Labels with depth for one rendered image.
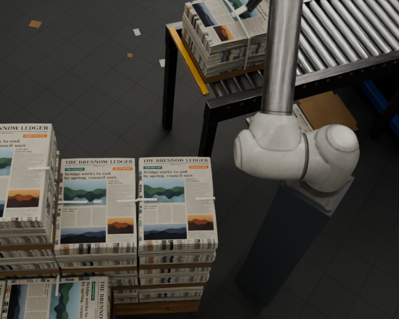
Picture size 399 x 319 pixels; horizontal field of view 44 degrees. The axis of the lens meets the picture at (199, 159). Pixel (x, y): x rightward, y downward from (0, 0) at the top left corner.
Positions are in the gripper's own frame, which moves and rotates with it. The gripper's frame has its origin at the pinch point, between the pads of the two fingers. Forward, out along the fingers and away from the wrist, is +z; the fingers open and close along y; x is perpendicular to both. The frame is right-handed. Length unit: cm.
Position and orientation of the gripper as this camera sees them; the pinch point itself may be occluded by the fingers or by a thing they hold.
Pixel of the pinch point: (229, 4)
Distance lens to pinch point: 216.5
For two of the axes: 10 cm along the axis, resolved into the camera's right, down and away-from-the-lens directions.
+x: -3.8, -7.9, 4.7
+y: 3.4, 3.6, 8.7
